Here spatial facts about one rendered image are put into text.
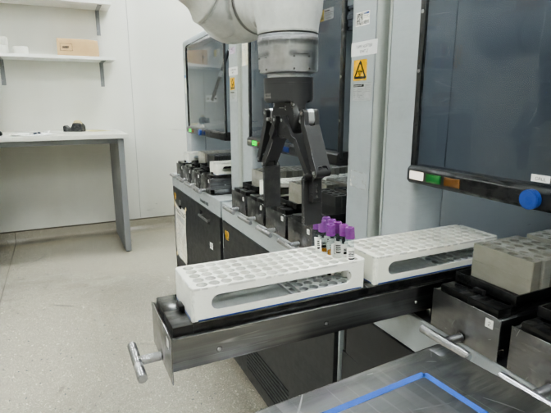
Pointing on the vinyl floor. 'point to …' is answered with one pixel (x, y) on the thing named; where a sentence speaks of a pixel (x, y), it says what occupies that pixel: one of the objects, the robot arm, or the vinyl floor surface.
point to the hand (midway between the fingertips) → (290, 207)
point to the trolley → (417, 389)
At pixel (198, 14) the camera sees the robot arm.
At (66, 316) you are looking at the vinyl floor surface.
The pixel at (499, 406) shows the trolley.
